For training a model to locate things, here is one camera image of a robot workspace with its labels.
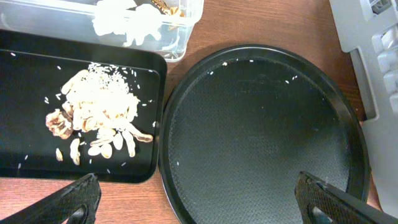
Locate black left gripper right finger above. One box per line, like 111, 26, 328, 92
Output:
294, 172, 397, 224

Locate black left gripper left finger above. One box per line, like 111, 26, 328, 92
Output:
1, 173, 101, 223

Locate peanut shells and rice scraps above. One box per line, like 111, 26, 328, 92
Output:
17, 62, 158, 170

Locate white paper napkin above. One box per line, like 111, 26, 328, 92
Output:
92, 0, 162, 47

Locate grey dishwasher rack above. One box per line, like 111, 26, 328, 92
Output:
330, 0, 397, 217

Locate clear plastic waste bin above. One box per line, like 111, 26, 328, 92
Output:
1, 0, 205, 62

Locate black rectangular tray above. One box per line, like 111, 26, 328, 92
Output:
1, 30, 167, 183

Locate round black tray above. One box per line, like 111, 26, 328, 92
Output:
159, 45, 370, 223

